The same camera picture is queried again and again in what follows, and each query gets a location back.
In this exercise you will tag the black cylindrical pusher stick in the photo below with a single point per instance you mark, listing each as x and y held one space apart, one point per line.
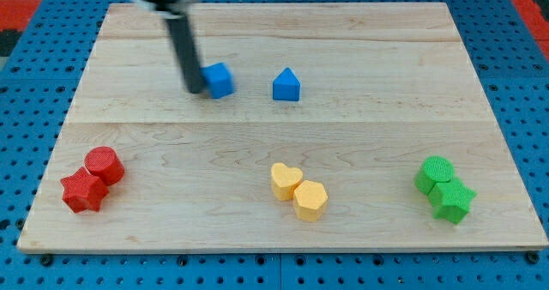
183 43

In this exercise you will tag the blue cube block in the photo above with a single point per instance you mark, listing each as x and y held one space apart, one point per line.
219 80

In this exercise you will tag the blue triangular prism block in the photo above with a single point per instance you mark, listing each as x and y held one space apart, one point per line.
286 86

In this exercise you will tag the red cylinder block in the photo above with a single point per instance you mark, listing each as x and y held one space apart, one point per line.
104 163

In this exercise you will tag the yellow heart block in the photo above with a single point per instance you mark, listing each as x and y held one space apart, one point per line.
284 180

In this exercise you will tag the red star block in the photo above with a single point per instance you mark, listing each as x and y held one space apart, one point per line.
83 191

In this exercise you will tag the light wooden board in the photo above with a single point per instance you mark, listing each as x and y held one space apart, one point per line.
383 87

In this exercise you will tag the yellow hexagon block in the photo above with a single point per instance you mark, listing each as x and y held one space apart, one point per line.
310 200

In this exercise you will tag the green cylinder block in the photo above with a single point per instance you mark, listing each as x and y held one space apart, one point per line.
434 169

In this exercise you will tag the green star block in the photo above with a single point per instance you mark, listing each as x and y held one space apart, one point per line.
451 200

